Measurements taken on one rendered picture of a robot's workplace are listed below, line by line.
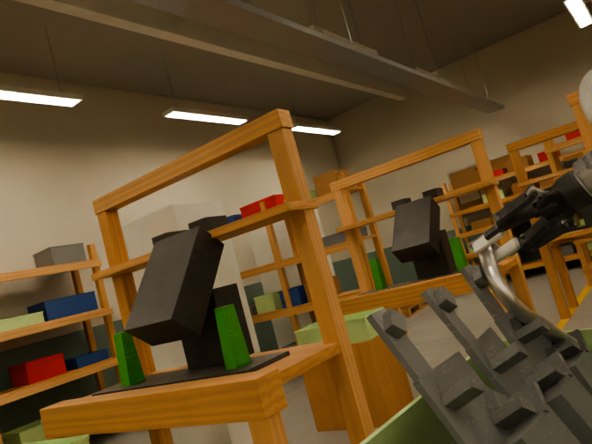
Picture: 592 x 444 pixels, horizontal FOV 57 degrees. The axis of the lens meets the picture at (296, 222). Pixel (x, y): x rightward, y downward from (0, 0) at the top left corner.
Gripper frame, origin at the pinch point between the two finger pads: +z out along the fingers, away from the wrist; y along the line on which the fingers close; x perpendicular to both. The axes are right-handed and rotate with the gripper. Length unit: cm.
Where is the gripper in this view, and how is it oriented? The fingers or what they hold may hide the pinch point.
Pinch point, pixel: (494, 246)
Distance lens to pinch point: 117.8
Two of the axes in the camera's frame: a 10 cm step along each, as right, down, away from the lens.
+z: -6.2, 5.8, 5.3
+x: -0.6, 6.4, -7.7
